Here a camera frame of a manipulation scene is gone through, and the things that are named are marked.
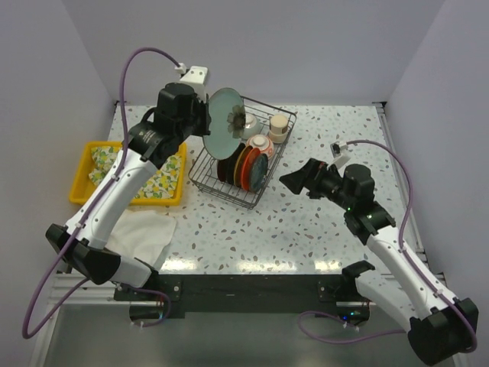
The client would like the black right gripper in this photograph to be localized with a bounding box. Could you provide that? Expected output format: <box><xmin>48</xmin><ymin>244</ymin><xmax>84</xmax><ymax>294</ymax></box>
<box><xmin>279</xmin><ymin>158</ymin><xmax>353</xmax><ymax>210</ymax></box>

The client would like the celadon green flower plate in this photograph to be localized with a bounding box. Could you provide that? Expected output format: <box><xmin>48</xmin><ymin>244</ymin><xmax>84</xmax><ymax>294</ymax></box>
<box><xmin>202</xmin><ymin>88</ymin><xmax>246</xmax><ymax>160</ymax></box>

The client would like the orange red plate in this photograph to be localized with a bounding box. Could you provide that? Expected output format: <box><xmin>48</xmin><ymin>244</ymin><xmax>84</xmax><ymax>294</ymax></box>
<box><xmin>241</xmin><ymin>148</ymin><xmax>261</xmax><ymax>190</ymax></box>

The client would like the yellow brown patterned plate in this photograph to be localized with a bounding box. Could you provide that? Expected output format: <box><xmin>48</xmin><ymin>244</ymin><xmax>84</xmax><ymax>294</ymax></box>
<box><xmin>233</xmin><ymin>145</ymin><xmax>253</xmax><ymax>187</ymax></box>

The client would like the dark red flower plate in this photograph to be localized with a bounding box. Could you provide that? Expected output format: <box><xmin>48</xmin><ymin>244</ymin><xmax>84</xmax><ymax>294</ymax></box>
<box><xmin>217</xmin><ymin>159</ymin><xmax>228</xmax><ymax>183</ymax></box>

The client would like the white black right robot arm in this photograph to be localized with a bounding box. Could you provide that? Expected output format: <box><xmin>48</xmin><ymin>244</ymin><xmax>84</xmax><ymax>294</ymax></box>
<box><xmin>280</xmin><ymin>158</ymin><xmax>478</xmax><ymax>366</ymax></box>

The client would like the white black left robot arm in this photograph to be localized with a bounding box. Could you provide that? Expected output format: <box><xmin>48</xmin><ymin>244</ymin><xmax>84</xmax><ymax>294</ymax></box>
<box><xmin>46</xmin><ymin>83</ymin><xmax>211</xmax><ymax>300</ymax></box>

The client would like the teal blue plate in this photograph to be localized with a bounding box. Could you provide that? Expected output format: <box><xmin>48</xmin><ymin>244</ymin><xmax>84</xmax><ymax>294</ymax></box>
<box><xmin>248</xmin><ymin>154</ymin><xmax>268</xmax><ymax>193</ymax></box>

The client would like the beige ceramic cup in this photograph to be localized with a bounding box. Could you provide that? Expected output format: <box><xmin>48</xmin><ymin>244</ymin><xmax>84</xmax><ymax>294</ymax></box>
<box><xmin>268</xmin><ymin>114</ymin><xmax>288</xmax><ymax>144</ymax></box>

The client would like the red white patterned bowl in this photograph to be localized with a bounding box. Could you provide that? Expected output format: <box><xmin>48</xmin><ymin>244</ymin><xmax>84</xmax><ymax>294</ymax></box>
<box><xmin>246</xmin><ymin>135</ymin><xmax>274</xmax><ymax>160</ymax></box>

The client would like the celadon green bowl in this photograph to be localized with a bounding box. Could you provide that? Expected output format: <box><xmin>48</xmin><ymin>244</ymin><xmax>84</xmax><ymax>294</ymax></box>
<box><xmin>241</xmin><ymin>112</ymin><xmax>262</xmax><ymax>140</ymax></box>

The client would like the lemon print cloth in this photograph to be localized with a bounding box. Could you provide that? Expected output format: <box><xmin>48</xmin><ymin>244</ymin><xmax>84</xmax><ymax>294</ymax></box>
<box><xmin>88</xmin><ymin>145</ymin><xmax>182</xmax><ymax>199</ymax></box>

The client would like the yellow plastic tray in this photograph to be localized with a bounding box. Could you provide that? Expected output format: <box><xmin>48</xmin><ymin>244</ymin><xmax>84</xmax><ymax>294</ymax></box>
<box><xmin>69</xmin><ymin>141</ymin><xmax>187</xmax><ymax>206</ymax></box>

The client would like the white towel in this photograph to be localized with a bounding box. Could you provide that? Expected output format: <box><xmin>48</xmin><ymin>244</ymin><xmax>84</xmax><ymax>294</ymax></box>
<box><xmin>106</xmin><ymin>209</ymin><xmax>177</xmax><ymax>269</ymax></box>

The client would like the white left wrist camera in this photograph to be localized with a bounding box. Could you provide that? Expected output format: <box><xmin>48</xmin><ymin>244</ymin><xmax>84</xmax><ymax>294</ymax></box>
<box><xmin>180</xmin><ymin>66</ymin><xmax>209</xmax><ymax>100</ymax></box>

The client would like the black wire dish rack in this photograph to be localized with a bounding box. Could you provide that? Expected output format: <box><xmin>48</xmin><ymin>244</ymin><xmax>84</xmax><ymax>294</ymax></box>
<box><xmin>189</xmin><ymin>96</ymin><xmax>297</xmax><ymax>209</ymax></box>

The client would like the aluminium frame rail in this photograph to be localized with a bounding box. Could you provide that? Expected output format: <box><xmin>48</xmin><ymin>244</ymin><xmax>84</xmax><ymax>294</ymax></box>
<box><xmin>373</xmin><ymin>102</ymin><xmax>445</xmax><ymax>301</ymax></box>

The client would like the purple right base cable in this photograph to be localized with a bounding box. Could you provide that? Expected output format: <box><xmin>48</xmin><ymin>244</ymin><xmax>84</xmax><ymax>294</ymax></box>
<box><xmin>297</xmin><ymin>310</ymin><xmax>412</xmax><ymax>343</ymax></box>

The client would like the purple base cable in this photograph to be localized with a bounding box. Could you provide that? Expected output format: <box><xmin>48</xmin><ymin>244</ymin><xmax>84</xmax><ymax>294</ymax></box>
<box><xmin>297</xmin><ymin>310</ymin><xmax>412</xmax><ymax>343</ymax></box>
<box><xmin>129</xmin><ymin>287</ymin><xmax>173</xmax><ymax>328</ymax></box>

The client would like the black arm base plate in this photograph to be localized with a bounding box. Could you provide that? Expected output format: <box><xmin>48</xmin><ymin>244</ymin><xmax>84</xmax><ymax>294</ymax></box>
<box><xmin>114</xmin><ymin>274</ymin><xmax>371</xmax><ymax>325</ymax></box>

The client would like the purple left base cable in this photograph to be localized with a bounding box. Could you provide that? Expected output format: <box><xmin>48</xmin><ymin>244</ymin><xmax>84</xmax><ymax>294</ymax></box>
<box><xmin>129</xmin><ymin>287</ymin><xmax>173</xmax><ymax>328</ymax></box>

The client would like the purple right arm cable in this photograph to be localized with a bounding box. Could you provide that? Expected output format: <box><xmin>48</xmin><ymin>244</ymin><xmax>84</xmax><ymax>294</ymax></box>
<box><xmin>345</xmin><ymin>139</ymin><xmax>479</xmax><ymax>351</ymax></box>

